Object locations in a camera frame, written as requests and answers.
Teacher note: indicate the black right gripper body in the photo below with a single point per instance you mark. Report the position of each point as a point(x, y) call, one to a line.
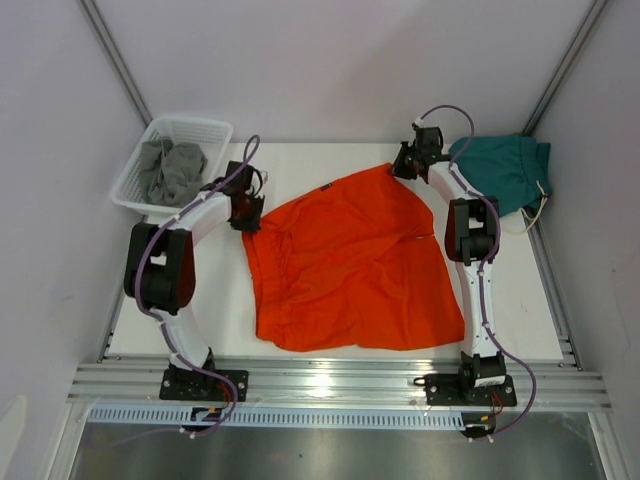
point(405, 163)

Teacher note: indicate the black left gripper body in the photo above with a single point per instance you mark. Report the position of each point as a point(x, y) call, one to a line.
point(249, 220)

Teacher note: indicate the orange shorts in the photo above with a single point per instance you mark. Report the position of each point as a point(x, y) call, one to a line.
point(352, 263)

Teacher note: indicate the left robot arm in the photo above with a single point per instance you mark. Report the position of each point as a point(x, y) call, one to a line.
point(160, 276)

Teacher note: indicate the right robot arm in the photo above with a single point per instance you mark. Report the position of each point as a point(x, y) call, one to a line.
point(471, 242)

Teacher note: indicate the grey shorts in basket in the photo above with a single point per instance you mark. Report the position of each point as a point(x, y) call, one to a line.
point(171, 174)

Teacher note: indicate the folded green shorts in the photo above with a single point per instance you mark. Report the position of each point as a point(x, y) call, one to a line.
point(512, 168)

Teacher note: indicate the aluminium corner post left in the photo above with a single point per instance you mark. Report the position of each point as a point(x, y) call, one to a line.
point(107, 42)

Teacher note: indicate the aluminium corner post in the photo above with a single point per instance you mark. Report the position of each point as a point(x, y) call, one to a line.
point(107, 42)
point(568, 61)

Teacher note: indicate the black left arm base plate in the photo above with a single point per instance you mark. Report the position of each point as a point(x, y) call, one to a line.
point(186, 385)

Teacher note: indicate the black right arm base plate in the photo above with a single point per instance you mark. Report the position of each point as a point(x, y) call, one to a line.
point(451, 390)

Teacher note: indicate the white slotted cable duct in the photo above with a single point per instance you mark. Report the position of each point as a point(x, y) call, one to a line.
point(279, 417)

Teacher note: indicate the aluminium corner post right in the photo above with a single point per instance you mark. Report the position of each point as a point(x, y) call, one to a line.
point(568, 61)

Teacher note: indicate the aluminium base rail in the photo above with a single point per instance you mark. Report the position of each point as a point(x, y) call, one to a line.
point(336, 383)

